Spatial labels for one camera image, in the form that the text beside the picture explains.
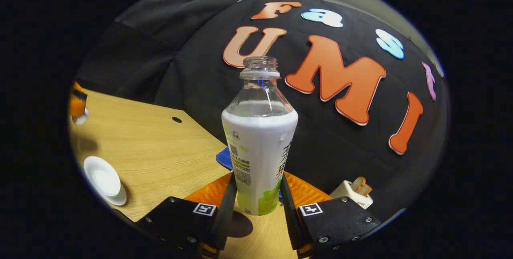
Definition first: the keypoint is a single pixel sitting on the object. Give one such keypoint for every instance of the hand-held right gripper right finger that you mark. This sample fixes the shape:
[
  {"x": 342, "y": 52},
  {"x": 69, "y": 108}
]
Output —
[{"x": 290, "y": 219}]

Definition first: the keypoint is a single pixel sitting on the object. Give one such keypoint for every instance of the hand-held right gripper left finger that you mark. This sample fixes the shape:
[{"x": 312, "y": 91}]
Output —
[{"x": 226, "y": 215}]

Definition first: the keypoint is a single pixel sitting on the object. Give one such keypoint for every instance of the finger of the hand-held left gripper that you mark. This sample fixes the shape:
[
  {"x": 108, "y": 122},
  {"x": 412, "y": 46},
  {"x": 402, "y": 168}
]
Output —
[{"x": 77, "y": 102}]

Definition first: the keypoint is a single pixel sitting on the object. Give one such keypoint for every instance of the dark round coaster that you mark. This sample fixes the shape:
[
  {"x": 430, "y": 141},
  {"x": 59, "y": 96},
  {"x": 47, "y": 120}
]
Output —
[{"x": 241, "y": 227}]

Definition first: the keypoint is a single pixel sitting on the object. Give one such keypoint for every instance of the clear water bottle white label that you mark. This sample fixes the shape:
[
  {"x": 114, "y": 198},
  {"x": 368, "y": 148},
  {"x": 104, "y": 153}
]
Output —
[{"x": 260, "y": 150}]

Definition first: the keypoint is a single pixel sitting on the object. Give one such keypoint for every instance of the white teacup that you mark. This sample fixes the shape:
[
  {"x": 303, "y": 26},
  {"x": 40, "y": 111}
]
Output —
[{"x": 102, "y": 177}]

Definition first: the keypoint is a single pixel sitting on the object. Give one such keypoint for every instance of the blue folded towel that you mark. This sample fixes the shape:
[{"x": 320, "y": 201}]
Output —
[{"x": 224, "y": 158}]

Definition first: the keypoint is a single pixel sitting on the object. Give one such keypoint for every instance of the white toy toaster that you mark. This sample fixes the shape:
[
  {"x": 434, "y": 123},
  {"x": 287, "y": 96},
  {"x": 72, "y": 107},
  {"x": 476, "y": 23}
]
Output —
[{"x": 346, "y": 195}]

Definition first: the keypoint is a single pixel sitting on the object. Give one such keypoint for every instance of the brown toast slice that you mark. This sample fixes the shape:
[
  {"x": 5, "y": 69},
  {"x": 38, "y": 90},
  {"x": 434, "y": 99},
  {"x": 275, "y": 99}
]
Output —
[
  {"x": 366, "y": 190},
  {"x": 359, "y": 183}
]

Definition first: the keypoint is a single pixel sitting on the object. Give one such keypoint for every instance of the black backdrop cloth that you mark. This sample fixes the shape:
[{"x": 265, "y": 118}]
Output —
[{"x": 340, "y": 138}]

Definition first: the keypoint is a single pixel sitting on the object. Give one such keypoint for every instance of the white saucer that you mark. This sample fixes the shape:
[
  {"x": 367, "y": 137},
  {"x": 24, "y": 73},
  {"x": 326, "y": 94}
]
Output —
[{"x": 119, "y": 200}]

